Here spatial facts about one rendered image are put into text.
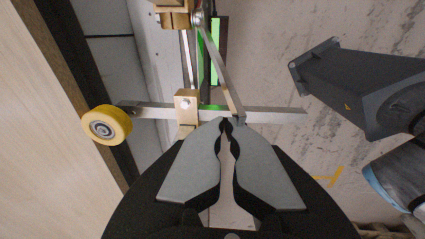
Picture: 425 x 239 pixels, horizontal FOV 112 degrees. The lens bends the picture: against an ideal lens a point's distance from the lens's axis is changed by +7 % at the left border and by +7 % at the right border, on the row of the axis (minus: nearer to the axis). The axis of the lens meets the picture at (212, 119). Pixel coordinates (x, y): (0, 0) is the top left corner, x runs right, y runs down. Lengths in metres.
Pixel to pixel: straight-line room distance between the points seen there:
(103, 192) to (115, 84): 0.31
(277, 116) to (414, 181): 0.46
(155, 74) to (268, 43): 0.83
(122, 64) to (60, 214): 0.56
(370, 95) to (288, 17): 0.67
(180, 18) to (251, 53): 0.92
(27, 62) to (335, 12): 1.33
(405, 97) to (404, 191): 0.30
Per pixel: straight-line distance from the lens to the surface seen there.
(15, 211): 0.89
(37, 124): 0.44
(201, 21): 0.24
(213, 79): 0.43
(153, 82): 0.57
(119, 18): 0.52
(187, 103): 0.29
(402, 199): 0.74
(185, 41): 0.42
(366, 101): 0.78
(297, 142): 1.65
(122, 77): 0.48
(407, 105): 0.80
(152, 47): 0.54
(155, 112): 0.35
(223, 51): 0.41
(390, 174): 0.73
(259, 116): 0.33
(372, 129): 0.88
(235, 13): 1.12
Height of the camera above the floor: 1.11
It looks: 58 degrees down
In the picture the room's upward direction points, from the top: 174 degrees counter-clockwise
